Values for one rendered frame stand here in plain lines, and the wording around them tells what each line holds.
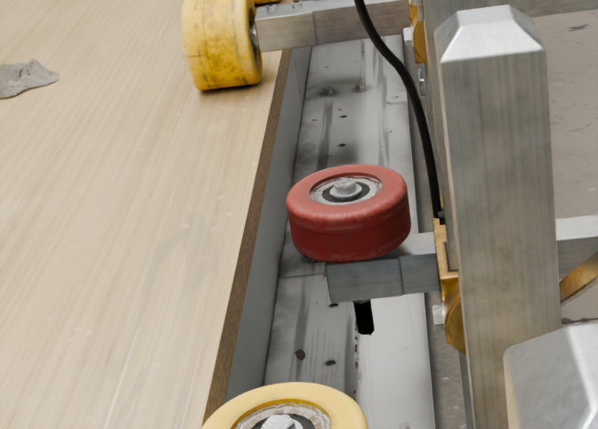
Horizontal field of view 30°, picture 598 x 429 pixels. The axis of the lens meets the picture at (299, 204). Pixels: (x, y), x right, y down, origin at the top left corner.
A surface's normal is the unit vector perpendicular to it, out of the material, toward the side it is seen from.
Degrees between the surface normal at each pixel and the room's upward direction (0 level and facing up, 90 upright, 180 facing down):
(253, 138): 0
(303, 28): 90
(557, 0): 90
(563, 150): 0
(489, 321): 90
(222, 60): 98
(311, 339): 0
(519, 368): 45
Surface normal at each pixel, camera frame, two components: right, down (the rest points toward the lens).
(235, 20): -0.14, -0.18
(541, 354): -0.80, -0.55
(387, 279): -0.06, 0.44
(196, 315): -0.15, -0.89
